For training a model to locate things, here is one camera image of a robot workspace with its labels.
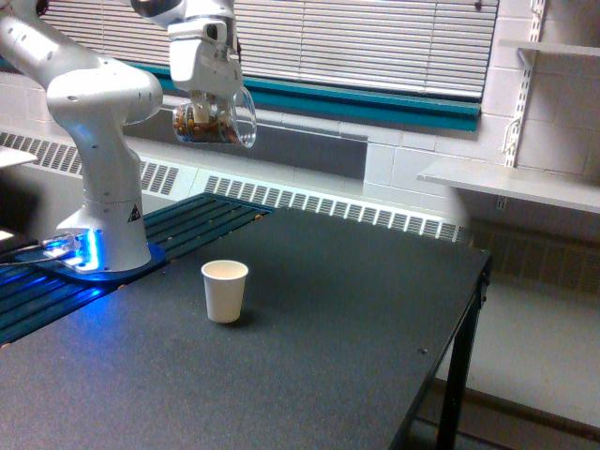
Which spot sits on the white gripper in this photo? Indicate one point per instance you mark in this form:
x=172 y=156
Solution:
x=202 y=59

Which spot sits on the clear plastic cup with nuts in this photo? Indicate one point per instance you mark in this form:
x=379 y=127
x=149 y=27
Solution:
x=239 y=128

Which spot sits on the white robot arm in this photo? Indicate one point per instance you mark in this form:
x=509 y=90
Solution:
x=110 y=222

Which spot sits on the white baseboard radiator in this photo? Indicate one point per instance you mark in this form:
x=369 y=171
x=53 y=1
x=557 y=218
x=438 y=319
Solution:
x=175 y=182

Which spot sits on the white paper cup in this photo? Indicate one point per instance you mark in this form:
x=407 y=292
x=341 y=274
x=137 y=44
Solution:
x=224 y=285

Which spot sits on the teal window sill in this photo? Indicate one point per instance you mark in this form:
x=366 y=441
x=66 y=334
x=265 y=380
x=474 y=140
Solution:
x=351 y=100

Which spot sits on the white window blinds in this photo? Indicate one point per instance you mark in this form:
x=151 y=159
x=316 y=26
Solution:
x=431 y=48

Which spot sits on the black table leg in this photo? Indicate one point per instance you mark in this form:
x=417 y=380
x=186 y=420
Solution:
x=460 y=363

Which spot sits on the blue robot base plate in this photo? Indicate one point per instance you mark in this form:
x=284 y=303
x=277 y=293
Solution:
x=56 y=268

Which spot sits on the blue slatted mounting rail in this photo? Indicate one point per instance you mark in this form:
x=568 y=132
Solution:
x=32 y=297

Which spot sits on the white shelf bracket rail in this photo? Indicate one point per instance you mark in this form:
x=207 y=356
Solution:
x=514 y=129

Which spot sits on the upper white wall shelf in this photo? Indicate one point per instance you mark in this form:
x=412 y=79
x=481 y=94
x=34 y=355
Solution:
x=553 y=47

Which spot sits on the white wall shelf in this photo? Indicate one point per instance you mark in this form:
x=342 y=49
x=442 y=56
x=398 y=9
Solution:
x=553 y=47
x=531 y=186

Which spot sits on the lower white wall shelf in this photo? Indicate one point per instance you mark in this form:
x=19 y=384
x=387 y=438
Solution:
x=531 y=186

